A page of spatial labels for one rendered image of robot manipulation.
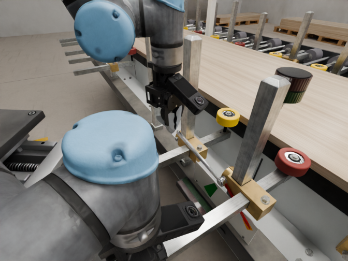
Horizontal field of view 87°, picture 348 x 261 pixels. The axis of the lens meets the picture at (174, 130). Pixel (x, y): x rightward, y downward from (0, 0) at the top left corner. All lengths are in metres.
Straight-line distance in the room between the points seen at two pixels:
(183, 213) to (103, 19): 0.30
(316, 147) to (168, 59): 0.49
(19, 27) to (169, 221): 7.92
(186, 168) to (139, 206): 0.58
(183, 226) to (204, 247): 1.04
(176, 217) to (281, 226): 0.53
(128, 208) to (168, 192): 1.35
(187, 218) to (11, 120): 0.42
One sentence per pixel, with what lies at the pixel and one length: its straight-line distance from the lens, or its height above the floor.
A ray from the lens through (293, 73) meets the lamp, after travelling 0.40.
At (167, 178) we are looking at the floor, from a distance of 1.59.
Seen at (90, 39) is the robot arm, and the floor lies 1.22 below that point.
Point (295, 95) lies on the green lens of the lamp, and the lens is 0.40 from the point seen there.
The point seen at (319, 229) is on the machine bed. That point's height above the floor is 0.69.
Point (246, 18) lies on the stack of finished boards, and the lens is 8.84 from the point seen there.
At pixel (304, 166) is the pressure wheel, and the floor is 0.91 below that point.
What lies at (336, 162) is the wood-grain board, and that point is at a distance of 0.66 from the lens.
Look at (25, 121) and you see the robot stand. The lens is 0.51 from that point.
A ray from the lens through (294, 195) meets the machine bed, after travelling 0.74.
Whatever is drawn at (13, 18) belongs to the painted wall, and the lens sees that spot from 8.05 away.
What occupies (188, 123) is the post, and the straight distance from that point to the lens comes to 0.62.
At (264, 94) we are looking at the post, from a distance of 0.37.
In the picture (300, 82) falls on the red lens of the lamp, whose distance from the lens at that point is 0.39.
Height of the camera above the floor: 1.27
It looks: 38 degrees down
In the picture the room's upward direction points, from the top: straight up
